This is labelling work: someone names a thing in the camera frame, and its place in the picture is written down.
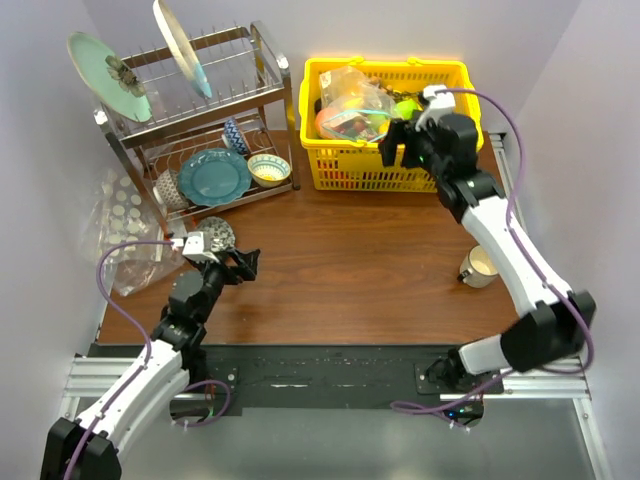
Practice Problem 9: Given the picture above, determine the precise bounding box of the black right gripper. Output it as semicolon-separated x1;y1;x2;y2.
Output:
378;118;447;179

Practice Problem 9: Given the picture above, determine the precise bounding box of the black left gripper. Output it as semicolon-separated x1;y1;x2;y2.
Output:
190;247;258;324

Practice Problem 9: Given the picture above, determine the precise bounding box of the clear zip bag blue seal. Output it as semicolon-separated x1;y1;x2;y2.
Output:
319;66;400;143

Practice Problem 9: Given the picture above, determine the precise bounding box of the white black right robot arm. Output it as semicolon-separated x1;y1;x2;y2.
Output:
378;113;596;393

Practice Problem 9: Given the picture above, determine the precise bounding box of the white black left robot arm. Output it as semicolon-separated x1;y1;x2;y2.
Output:
40;248;260;479

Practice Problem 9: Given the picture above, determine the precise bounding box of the polka dot plastic bag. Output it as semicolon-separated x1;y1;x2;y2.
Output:
80;168;184;296

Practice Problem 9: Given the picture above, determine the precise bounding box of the green apple toy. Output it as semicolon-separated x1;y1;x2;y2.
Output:
396;98;423;120

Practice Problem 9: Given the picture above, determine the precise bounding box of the black white floral bowl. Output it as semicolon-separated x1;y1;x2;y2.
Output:
196;216;236;253

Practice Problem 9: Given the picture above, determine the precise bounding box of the yellow plastic basket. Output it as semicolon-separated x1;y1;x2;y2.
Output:
299;57;472;193

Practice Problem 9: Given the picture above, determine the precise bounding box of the red yellow apple toy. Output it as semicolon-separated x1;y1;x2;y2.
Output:
315;107;344;140

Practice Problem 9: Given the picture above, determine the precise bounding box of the teal scalloped plate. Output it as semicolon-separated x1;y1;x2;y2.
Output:
178;148;252;207

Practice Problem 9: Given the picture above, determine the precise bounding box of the yellow blue patterned bowl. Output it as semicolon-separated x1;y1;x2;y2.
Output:
247;153;291;188

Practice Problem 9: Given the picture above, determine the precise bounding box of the grey patterned bowl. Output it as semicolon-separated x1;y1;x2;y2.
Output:
153;169;189;211

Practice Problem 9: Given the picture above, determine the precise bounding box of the blue zigzag bowl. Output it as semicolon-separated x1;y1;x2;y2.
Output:
222;117;251;157

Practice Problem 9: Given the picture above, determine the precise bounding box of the steel two-tier dish rack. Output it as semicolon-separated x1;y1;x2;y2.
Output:
93;21;300;232

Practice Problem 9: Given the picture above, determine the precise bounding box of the cream ceramic mug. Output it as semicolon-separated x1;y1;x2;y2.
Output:
457;245;498;289

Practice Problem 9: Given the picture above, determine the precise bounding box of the mint green flower plate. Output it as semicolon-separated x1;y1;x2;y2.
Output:
67;32;152;123

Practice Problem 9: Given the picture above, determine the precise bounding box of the beige blue-edged plate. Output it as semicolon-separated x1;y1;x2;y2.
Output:
152;0;212;99

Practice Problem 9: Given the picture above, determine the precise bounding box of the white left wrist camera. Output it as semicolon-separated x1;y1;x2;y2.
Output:
170;231;217;263

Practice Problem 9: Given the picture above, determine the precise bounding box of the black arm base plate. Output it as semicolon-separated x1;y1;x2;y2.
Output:
171;345;492;416

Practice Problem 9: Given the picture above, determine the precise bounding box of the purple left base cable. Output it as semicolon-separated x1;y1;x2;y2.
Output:
172;379;234;429

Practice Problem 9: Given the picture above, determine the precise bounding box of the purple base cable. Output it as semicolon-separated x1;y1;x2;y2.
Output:
172;379;234;429
389;372;521;417

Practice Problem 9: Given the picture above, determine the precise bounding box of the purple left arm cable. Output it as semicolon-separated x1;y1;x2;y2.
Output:
62;240;186;480

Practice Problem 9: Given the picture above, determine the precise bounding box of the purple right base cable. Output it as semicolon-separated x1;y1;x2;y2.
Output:
389;372;521;417

